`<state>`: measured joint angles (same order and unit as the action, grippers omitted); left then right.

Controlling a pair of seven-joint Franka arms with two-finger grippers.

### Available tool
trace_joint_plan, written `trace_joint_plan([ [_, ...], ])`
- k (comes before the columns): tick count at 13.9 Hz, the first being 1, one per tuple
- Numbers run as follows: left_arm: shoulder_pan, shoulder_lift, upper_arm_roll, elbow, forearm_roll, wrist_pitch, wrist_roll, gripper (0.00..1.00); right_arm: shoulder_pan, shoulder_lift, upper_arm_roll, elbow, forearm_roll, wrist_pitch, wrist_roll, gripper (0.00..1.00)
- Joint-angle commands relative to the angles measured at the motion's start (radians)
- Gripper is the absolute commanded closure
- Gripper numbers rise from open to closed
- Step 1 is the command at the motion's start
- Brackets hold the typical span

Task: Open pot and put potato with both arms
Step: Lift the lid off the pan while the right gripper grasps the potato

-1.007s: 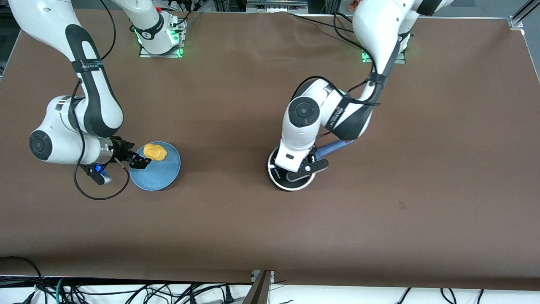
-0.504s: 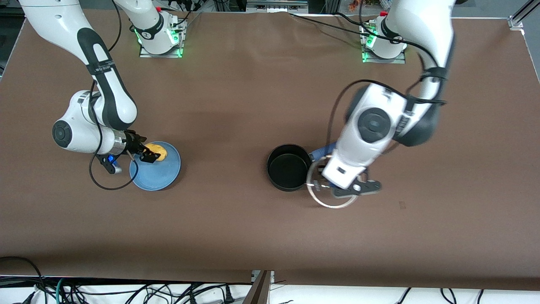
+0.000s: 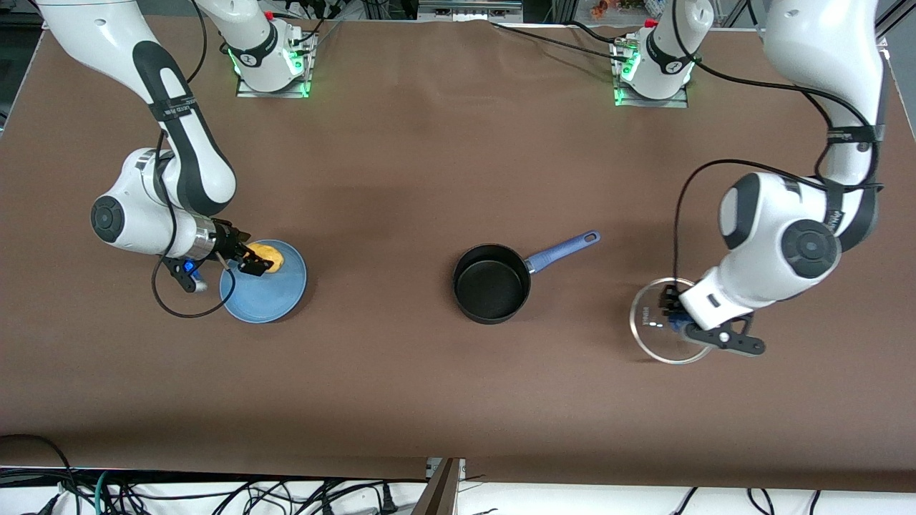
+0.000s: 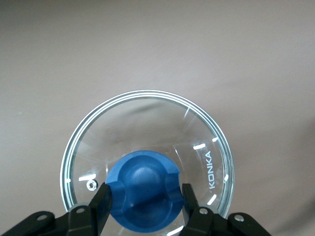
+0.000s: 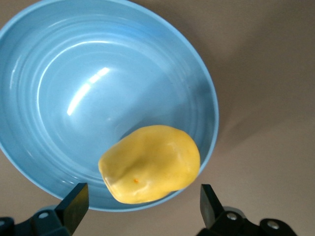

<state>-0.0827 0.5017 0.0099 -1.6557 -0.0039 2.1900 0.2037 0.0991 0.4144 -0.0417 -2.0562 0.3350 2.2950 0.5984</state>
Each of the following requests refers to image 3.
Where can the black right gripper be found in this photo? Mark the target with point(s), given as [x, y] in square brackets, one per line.
[229, 244]

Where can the blue round plate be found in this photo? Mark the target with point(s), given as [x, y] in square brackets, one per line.
[265, 297]

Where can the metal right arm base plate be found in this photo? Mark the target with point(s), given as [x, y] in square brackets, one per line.
[300, 90]

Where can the brown table cover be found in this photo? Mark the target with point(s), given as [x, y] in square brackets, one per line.
[458, 400]

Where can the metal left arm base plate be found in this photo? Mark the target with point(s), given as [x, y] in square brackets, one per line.
[680, 103]

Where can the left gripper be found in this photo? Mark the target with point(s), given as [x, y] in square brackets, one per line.
[670, 298]

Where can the yellow potato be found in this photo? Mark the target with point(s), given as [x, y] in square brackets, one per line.
[273, 255]

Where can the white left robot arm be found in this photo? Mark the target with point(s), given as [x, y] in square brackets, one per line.
[823, 43]

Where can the aluminium post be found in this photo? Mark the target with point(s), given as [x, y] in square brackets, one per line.
[444, 493]

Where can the glass lid with blue knob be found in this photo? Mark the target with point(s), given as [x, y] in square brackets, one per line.
[651, 336]

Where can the black power plug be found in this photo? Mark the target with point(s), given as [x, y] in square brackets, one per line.
[388, 501]

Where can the orange background object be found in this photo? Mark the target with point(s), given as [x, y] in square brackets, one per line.
[600, 8]

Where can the silver frame bar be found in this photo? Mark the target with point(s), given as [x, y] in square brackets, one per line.
[469, 8]

